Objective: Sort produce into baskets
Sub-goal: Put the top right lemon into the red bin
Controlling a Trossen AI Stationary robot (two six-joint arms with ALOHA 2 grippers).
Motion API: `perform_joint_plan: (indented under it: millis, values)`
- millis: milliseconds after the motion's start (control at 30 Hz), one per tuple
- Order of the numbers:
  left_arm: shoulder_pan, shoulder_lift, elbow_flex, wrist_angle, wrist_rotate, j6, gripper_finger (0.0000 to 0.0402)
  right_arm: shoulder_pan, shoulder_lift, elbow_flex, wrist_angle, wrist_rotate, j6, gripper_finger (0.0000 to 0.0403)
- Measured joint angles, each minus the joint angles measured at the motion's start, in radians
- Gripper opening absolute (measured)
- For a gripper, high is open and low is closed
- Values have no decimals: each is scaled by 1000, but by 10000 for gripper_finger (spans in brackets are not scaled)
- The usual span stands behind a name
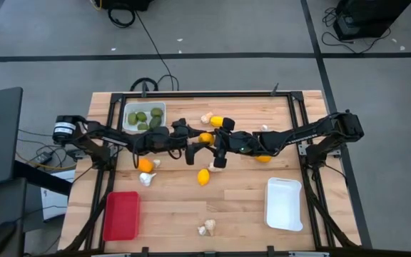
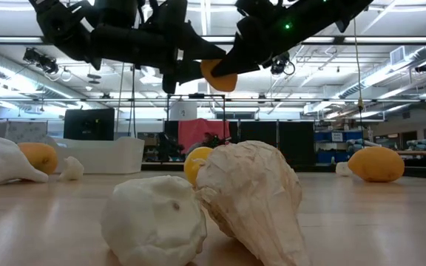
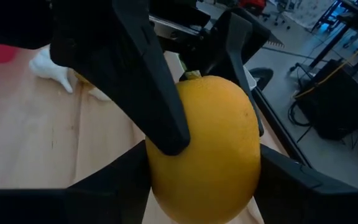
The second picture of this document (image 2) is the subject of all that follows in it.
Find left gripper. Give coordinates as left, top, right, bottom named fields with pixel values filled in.
left=90, top=0, right=229, bottom=95

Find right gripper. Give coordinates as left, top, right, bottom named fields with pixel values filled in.
left=212, top=0, right=303, bottom=78

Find small white garlic bulb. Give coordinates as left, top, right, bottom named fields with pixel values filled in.
left=335, top=161, right=354, bottom=177

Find round white garlic bulb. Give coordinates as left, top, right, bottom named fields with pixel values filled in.
left=100, top=174, right=209, bottom=266

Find orange fruit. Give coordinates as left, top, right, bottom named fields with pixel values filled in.
left=347, top=146, right=405, bottom=183

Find orange-toned lemon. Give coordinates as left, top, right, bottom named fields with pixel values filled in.
left=16, top=142, right=58, bottom=176

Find red cloth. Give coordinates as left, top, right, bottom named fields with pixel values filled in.
left=177, top=117, right=231, bottom=154

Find black panel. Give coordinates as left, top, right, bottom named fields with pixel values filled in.
left=279, top=120, right=316, bottom=166
left=237, top=120, right=279, bottom=149

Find black monitor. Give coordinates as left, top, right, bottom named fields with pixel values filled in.
left=63, top=107, right=115, bottom=141

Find blue storage bins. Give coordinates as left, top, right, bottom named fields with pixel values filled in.
left=314, top=131, right=364, bottom=164

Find white plastic basket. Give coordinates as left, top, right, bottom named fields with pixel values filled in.
left=44, top=135, right=146, bottom=175

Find ceiling air vent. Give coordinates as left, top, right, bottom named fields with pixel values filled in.
left=389, top=45, right=407, bottom=67

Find white patterned partition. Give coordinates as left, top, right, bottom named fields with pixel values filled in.
left=0, top=120, right=49, bottom=146

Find black overhead camera with cable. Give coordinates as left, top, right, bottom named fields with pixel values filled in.
left=270, top=51, right=296, bottom=77

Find black stand frame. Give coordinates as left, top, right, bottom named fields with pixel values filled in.
left=166, top=93, right=227, bottom=166

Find dark hanging cable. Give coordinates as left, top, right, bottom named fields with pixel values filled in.
left=128, top=64, right=138, bottom=138

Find pale hanging cable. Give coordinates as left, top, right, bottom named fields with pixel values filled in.
left=115, top=62, right=125, bottom=134

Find thin black frame bar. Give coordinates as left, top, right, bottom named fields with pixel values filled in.
left=0, top=97, right=426, bottom=103

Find yellow hanging cable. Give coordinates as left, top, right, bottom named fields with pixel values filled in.
left=351, top=18, right=365, bottom=114

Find black ceiling-mounted camera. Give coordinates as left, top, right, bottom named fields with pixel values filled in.
left=22, top=47, right=59, bottom=75

